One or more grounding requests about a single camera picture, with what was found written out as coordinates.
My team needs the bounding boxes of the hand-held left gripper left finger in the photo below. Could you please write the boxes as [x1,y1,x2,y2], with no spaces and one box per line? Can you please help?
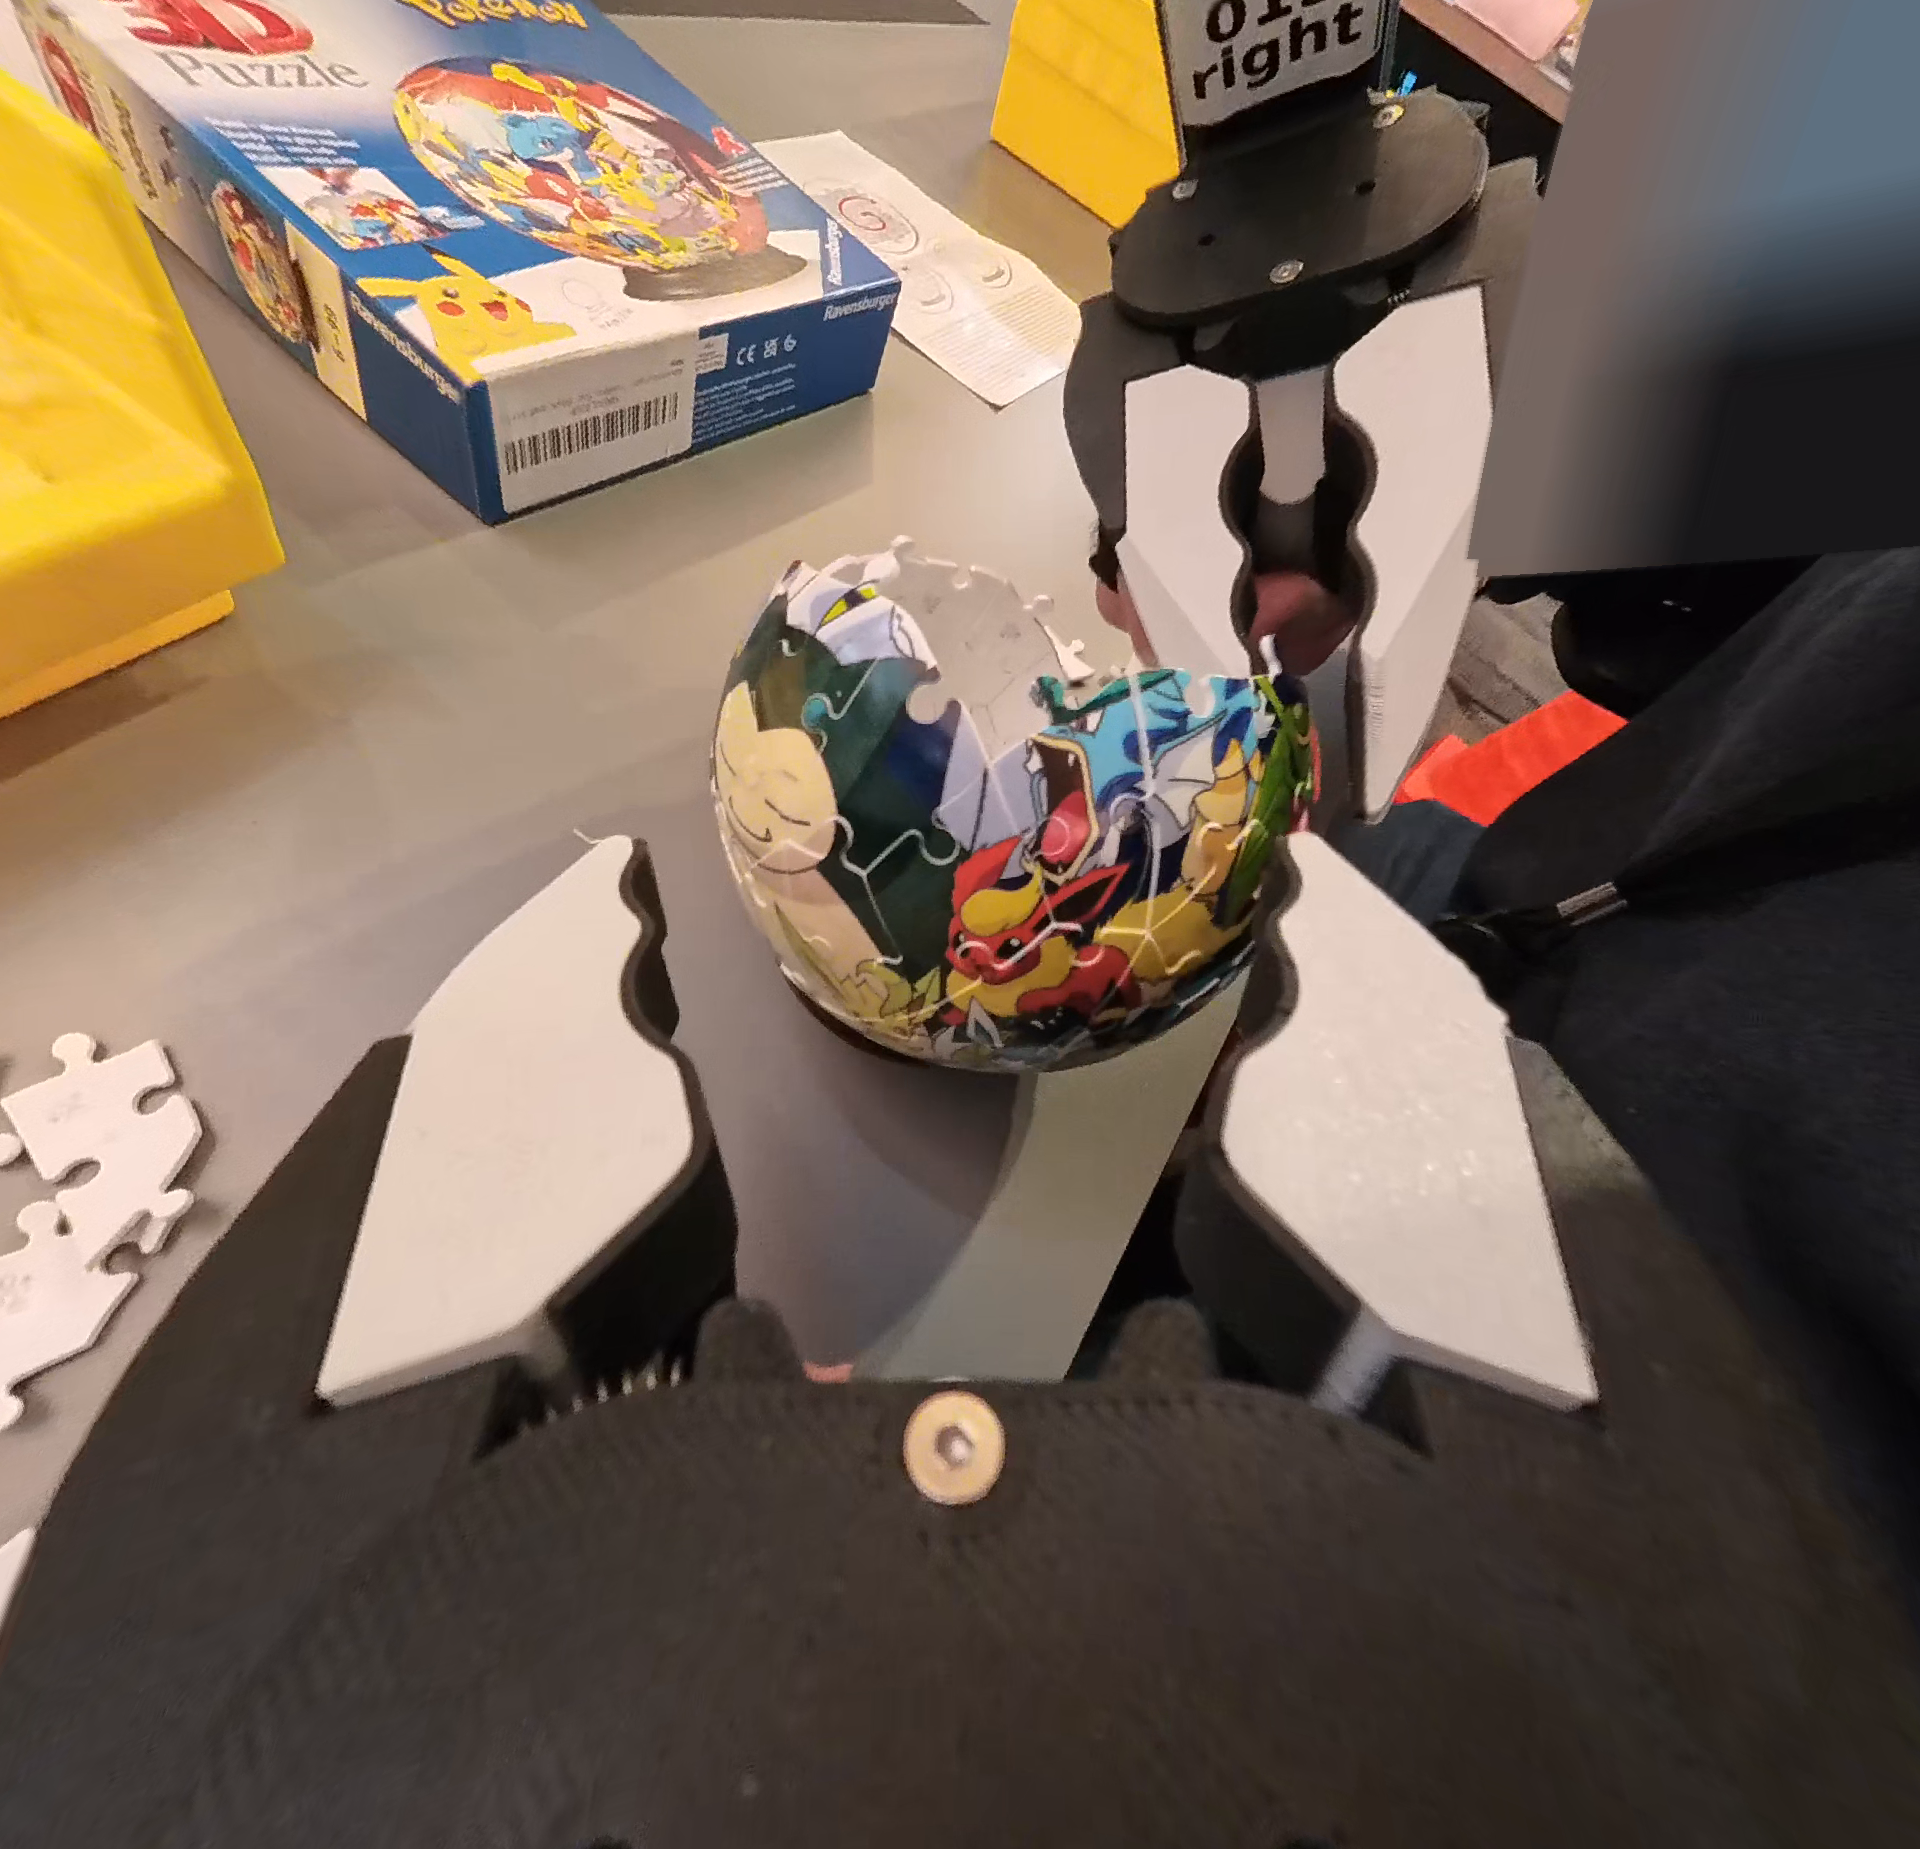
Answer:
[312,834,742,1413]

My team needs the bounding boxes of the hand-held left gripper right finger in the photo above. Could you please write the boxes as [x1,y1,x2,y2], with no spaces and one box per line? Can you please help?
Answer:
[1174,834,1601,1419]

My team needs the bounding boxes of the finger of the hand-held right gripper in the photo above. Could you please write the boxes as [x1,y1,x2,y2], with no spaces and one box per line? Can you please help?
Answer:
[1327,285,1498,821]
[1122,362,1279,680]

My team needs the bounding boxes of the colourful cartoon puzzle ball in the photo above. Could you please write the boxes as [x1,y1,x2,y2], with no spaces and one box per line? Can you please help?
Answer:
[709,534,1325,1076]

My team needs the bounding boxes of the blue puzzle box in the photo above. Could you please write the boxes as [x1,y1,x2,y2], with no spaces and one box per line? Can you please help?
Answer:
[0,0,904,529]

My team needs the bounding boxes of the person's right hand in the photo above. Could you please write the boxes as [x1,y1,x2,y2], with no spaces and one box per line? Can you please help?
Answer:
[1249,568,1365,677]

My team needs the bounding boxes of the yellow plastic bin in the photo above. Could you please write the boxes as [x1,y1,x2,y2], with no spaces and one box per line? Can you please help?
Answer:
[0,69,291,723]
[990,0,1191,232]

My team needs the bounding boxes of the white instruction sheet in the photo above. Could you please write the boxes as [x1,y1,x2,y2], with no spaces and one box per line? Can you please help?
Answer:
[763,131,1086,411]

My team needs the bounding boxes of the orange fabric item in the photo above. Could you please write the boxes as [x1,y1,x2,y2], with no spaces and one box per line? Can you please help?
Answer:
[1409,687,1632,832]

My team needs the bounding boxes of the black drawstring with toggle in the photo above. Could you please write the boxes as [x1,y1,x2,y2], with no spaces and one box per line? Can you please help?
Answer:
[1431,880,1632,957]

